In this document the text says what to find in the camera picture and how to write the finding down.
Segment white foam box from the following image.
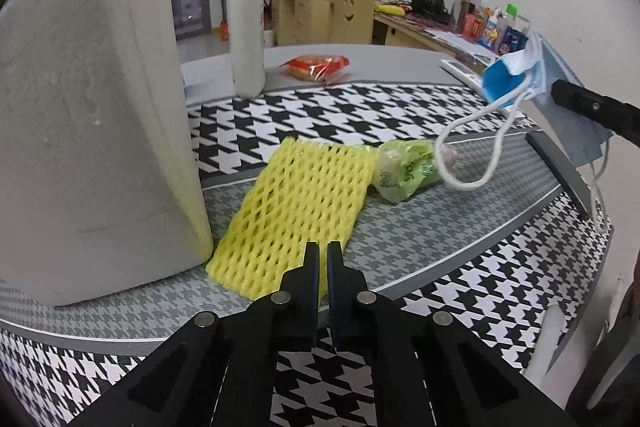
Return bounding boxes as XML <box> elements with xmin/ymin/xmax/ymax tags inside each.
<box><xmin>0</xmin><ymin>0</ymin><xmax>216</xmax><ymax>308</ymax></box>

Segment row of toiletry bottles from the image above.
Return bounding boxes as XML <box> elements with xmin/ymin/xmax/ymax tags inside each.
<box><xmin>452</xmin><ymin>0</ymin><xmax>531</xmax><ymax>55</ymax></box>

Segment printed papers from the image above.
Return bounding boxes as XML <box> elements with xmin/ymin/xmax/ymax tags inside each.
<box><xmin>430</xmin><ymin>27</ymin><xmax>501</xmax><ymax>62</ymax></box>

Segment blue face mask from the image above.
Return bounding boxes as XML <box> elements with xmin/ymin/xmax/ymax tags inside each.
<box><xmin>434</xmin><ymin>31</ymin><xmax>615</xmax><ymax>218</ymax></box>

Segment green plastic bag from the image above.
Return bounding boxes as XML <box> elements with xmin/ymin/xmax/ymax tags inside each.
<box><xmin>372</xmin><ymin>139</ymin><xmax>458</xmax><ymax>204</ymax></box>

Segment wooden smiley chair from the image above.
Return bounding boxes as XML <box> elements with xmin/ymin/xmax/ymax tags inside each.
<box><xmin>330</xmin><ymin>0</ymin><xmax>376</xmax><ymax>45</ymax></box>

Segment cluttered wooden desk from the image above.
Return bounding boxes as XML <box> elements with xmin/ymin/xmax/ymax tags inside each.
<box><xmin>372</xmin><ymin>2</ymin><xmax>538</xmax><ymax>68</ymax></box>

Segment white remote control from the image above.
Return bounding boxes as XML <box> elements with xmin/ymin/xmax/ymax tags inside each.
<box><xmin>440</xmin><ymin>59</ymin><xmax>503</xmax><ymax>108</ymax></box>

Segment black headset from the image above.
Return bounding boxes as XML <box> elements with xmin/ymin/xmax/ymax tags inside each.
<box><xmin>410</xmin><ymin>0</ymin><xmax>451</xmax><ymax>15</ymax></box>

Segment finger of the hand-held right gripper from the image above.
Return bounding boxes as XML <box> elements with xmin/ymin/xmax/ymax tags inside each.
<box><xmin>550</xmin><ymin>79</ymin><xmax>640</xmax><ymax>138</ymax></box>

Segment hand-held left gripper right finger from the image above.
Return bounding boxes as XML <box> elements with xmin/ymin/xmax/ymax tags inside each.
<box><xmin>326</xmin><ymin>241</ymin><xmax>568</xmax><ymax>427</ymax></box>

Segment yellow foam net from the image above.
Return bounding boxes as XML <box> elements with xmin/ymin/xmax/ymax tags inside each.
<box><xmin>205</xmin><ymin>136</ymin><xmax>378</xmax><ymax>310</ymax></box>

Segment red snack packet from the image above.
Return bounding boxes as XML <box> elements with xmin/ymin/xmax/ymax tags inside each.
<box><xmin>278</xmin><ymin>53</ymin><xmax>351</xmax><ymax>86</ymax></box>

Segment light wooden drawer desk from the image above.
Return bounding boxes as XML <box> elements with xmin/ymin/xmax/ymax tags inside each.
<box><xmin>265</xmin><ymin>0</ymin><xmax>336</xmax><ymax>48</ymax></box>

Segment white pump lotion bottle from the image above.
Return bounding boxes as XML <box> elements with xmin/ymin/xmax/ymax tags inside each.
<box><xmin>218</xmin><ymin>0</ymin><xmax>267</xmax><ymax>99</ymax></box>

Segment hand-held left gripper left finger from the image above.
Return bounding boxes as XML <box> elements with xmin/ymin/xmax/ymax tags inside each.
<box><xmin>82</xmin><ymin>241</ymin><xmax>321</xmax><ymax>427</ymax></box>

